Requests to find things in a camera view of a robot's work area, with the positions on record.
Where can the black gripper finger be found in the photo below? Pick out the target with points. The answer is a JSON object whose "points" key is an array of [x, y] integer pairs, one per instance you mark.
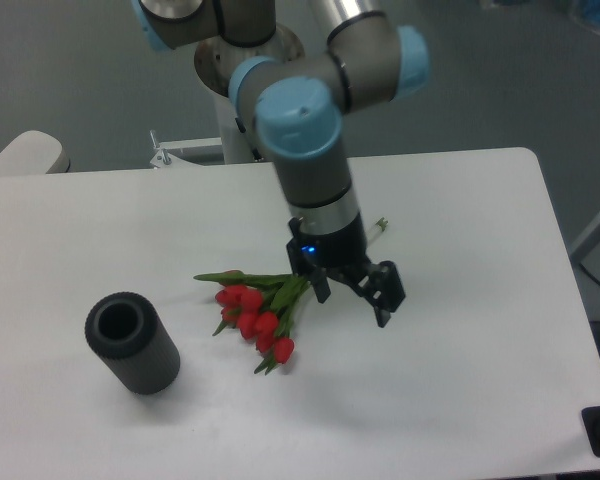
{"points": [[319, 283], [379, 284]]}

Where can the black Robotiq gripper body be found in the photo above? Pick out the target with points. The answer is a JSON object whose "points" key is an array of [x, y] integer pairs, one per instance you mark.
{"points": [[342, 254]]}

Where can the red tulip bouquet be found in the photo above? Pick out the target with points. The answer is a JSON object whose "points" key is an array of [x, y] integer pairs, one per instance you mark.
{"points": [[261, 308]]}

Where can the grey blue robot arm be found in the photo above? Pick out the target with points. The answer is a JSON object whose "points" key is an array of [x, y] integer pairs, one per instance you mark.
{"points": [[291, 112]]}

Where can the dark grey ribbed vase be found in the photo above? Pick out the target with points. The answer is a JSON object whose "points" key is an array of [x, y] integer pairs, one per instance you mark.
{"points": [[125, 331]]}

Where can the white chair seat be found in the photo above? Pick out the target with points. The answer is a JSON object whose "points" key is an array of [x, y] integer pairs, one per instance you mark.
{"points": [[33, 153]]}

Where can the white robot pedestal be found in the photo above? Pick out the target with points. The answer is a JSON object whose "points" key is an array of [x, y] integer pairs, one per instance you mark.
{"points": [[220, 130]]}

